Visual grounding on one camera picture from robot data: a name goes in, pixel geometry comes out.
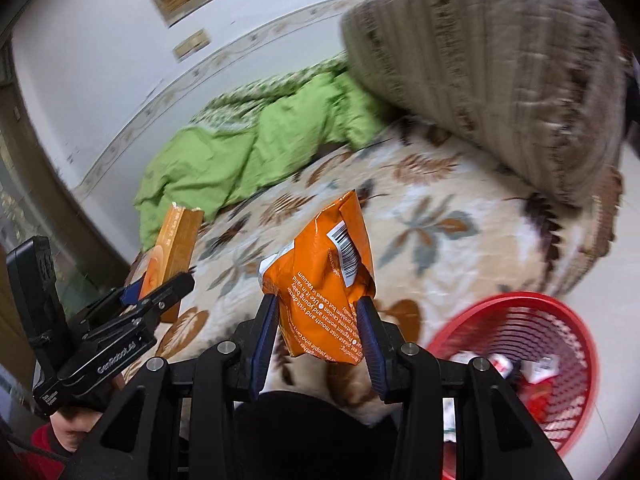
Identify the orange cardboard box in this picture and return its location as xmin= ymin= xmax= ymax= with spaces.
xmin=137 ymin=202 xmax=205 ymax=323

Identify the person's left hand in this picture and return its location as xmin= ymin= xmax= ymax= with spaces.
xmin=50 ymin=395 xmax=121 ymax=455

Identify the red plastic basket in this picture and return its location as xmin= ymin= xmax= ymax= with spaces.
xmin=427 ymin=292 xmax=601 ymax=461

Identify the white packet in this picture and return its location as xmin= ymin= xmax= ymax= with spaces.
xmin=520 ymin=355 xmax=561 ymax=386

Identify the striped beige pillow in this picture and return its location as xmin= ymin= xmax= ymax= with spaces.
xmin=341 ymin=0 xmax=628 ymax=208

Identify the black cable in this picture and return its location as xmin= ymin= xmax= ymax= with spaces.
xmin=0 ymin=420 xmax=68 ymax=463

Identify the floral fleece blanket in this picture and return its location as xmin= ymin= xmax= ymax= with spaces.
xmin=122 ymin=117 xmax=626 ymax=426

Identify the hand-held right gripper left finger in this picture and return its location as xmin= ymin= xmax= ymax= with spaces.
xmin=87 ymin=294 xmax=281 ymax=480

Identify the orange foil packet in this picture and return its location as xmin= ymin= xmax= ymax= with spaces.
xmin=257 ymin=189 xmax=377 ymax=365

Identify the red and white wrapper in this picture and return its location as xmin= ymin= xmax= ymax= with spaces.
xmin=487 ymin=352 xmax=521 ymax=381

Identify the green quilt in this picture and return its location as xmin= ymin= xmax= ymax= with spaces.
xmin=132 ymin=57 xmax=401 ymax=251

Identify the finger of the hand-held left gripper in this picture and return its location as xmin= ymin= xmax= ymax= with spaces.
xmin=75 ymin=282 xmax=147 ymax=332
xmin=82 ymin=271 xmax=197 ymax=347

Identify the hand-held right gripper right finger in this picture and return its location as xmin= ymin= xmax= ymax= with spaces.
xmin=356 ymin=296 xmax=576 ymax=480

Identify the small framed wall picture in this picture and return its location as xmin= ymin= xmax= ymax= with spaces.
xmin=172 ymin=27 xmax=212 ymax=62

